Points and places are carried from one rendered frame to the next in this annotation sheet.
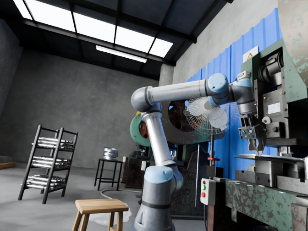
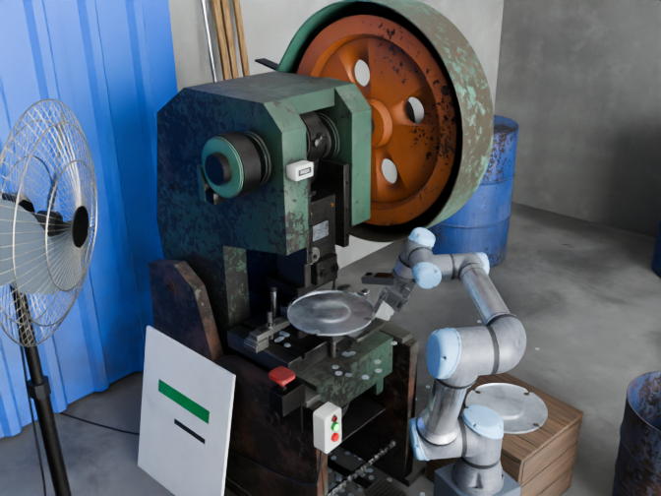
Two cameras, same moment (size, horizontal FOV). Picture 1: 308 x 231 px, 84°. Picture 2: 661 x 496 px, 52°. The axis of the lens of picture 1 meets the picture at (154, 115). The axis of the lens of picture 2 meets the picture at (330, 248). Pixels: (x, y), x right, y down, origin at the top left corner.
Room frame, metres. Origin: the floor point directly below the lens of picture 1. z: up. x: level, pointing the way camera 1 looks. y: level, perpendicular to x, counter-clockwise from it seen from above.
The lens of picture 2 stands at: (1.95, 1.05, 1.90)
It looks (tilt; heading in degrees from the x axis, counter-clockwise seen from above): 24 degrees down; 238
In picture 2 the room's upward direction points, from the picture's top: 1 degrees counter-clockwise
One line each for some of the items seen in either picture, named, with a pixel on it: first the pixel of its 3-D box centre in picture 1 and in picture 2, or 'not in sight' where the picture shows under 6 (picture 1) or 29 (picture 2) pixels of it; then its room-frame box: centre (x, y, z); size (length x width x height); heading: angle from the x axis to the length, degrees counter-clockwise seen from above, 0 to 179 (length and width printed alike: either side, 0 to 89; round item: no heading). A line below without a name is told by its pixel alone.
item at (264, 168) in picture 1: (263, 170); (341, 335); (0.88, -0.58, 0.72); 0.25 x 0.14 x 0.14; 105
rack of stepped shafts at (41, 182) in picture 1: (51, 162); not in sight; (2.53, 1.36, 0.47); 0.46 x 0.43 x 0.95; 85
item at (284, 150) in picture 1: (286, 150); not in sight; (0.93, -0.74, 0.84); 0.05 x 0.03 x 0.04; 15
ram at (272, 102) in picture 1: (280, 114); (311, 235); (0.92, -0.71, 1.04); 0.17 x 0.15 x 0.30; 105
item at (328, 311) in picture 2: (270, 158); (330, 312); (0.90, -0.63, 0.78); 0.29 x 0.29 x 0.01
